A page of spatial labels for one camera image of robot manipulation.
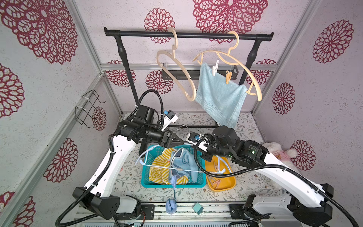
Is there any light blue hanger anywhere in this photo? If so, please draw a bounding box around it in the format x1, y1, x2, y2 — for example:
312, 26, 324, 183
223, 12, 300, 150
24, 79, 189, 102
135, 124, 227, 175

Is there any white clothespin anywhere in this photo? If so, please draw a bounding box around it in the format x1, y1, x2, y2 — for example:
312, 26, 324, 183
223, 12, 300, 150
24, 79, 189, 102
212, 60, 219, 76

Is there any blue hello towel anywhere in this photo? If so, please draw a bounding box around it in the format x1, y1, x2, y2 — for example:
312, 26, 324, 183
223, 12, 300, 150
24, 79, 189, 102
169, 148, 199, 183

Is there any orange clothespin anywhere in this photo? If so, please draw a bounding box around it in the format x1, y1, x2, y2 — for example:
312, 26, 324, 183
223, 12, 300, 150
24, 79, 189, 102
226, 71, 233, 85

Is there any peach pink clothespin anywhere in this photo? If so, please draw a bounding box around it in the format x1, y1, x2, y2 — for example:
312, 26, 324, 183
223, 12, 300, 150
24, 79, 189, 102
213, 160, 220, 173

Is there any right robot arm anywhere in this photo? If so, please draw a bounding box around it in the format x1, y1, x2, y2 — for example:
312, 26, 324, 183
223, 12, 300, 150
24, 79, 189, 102
187, 126, 358, 227

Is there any yellow striped towel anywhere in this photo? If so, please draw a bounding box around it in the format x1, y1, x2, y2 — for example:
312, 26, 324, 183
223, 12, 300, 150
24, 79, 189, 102
148, 148, 189, 185

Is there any cream plastic hanger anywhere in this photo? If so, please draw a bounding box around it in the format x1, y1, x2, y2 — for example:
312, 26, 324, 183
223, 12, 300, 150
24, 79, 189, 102
156, 27, 197, 102

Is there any white teddy bear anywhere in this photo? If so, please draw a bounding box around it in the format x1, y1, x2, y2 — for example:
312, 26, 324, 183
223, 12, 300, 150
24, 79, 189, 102
263, 142, 300, 174

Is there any beige plastic hanger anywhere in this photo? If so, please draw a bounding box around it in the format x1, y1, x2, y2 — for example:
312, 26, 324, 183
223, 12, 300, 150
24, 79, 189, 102
193, 31, 263, 101

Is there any small teal cube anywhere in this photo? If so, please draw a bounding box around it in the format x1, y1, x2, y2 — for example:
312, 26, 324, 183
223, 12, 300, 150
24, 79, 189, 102
193, 203, 204, 215

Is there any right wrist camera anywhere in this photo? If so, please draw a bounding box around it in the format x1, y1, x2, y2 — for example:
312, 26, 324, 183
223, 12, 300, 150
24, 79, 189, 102
186, 132, 210, 152

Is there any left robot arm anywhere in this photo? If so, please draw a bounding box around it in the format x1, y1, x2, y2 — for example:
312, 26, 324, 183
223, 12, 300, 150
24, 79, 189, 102
55, 103, 184, 227

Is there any black wire wall rack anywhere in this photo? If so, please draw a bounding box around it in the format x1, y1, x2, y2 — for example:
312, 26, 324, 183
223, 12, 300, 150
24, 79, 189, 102
74, 89, 105, 129

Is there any teal plain towel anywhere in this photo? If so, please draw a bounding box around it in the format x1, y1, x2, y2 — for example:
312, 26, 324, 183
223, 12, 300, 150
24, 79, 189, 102
195, 63, 247, 128

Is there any yellow plastic tray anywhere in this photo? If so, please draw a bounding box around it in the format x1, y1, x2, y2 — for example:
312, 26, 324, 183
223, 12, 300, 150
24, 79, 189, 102
205, 156, 236, 192

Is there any black clothes rack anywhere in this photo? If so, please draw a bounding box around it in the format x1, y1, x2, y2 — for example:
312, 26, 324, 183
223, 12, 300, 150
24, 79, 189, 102
104, 27, 274, 104

